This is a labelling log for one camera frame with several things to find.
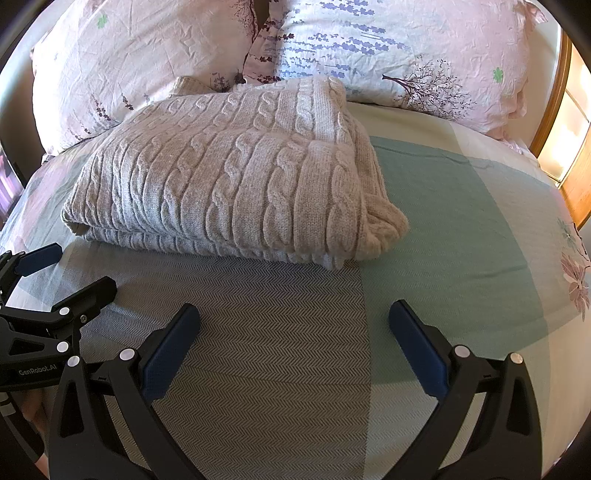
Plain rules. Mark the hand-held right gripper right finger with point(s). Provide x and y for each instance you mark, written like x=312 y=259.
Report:
x=422 y=355

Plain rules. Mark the person's left forearm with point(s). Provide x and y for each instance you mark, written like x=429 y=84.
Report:
x=36 y=420

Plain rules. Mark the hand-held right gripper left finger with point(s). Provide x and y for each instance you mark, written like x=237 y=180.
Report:
x=162 y=360

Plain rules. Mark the pink lavender print pillow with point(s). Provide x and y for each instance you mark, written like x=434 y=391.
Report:
x=392 y=50

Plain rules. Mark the pink floral pillow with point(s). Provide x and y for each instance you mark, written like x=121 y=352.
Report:
x=138 y=60

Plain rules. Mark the wooden headboard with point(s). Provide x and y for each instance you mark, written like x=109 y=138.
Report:
x=549 y=120

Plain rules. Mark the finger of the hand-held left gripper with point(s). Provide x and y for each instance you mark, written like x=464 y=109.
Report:
x=39 y=260
x=87 y=297

